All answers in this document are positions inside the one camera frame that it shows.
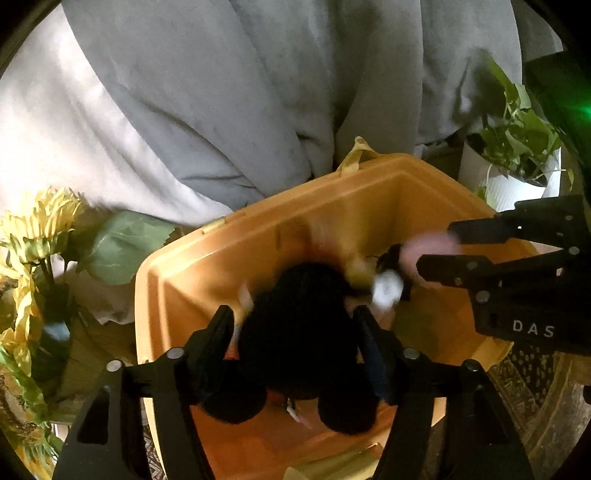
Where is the patterned fringed table cloth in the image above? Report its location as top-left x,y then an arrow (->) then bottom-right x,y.
137,340 -> 588,480

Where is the beige curtain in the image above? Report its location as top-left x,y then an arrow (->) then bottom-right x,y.
0,4 -> 260,325

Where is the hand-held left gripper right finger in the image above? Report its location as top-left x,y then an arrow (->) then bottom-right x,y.
353,305 -> 534,480

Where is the green potted plant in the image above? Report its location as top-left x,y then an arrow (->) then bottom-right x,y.
465,50 -> 576,205

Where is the orange plastic box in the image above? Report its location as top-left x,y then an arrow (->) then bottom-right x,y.
134,136 -> 542,480

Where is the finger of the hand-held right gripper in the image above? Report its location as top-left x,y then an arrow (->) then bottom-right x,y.
416,253 -> 563,306
448,194 -> 588,246

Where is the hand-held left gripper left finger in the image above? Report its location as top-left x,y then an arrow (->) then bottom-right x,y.
53,305 -> 236,480

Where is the gray curtain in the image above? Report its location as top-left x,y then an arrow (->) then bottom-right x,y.
60,0 -> 565,214

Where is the white plant pot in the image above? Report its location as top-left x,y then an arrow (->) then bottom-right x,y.
459,133 -> 562,214

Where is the sunflower bouquet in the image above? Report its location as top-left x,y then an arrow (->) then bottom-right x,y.
0,186 -> 186,472

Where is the black plush toy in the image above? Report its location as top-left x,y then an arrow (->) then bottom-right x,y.
202,262 -> 408,435

